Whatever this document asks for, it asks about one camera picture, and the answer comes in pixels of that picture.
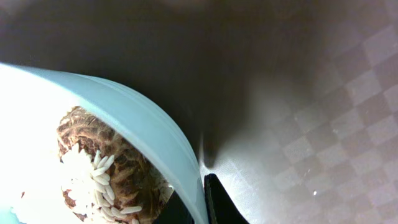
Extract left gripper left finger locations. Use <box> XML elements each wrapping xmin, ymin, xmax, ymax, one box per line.
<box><xmin>154</xmin><ymin>191</ymin><xmax>194</xmax><ymax>224</ymax></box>

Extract brown food piece in bowl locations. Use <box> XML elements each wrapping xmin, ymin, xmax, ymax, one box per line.
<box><xmin>57</xmin><ymin>106</ymin><xmax>173</xmax><ymax>223</ymax></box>

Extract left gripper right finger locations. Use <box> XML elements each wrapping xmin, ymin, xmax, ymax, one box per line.
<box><xmin>204</xmin><ymin>174</ymin><xmax>249</xmax><ymax>224</ymax></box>

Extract light blue rice bowl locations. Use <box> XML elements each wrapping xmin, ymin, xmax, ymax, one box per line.
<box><xmin>1</xmin><ymin>64</ymin><xmax>208</xmax><ymax>223</ymax></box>

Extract dark brown serving tray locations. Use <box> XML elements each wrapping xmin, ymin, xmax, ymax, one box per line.
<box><xmin>1</xmin><ymin>0</ymin><xmax>397</xmax><ymax>223</ymax></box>

